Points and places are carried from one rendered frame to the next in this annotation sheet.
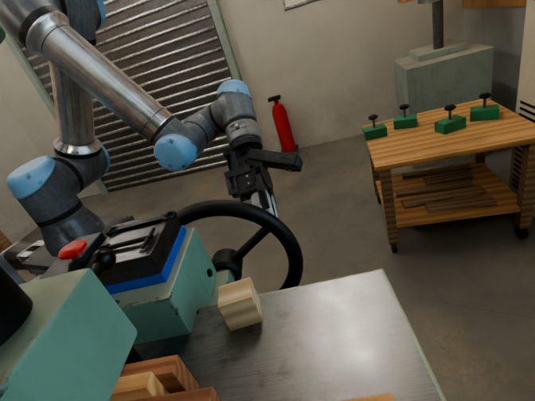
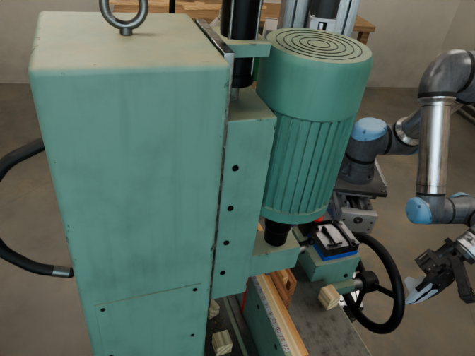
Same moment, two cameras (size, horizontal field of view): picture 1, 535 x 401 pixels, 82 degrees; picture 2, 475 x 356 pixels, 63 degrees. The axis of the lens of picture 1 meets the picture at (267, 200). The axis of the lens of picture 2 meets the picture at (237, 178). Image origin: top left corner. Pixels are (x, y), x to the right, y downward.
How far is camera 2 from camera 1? 66 cm
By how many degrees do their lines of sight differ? 49
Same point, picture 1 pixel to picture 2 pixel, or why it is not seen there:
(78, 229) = (355, 173)
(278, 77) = not seen: outside the picture
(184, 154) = (417, 219)
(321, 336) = (327, 336)
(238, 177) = (430, 260)
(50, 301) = (287, 245)
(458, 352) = not seen: outside the picture
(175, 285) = (323, 265)
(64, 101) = not seen: hidden behind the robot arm
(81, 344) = (283, 258)
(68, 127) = (411, 123)
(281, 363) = (311, 322)
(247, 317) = (324, 302)
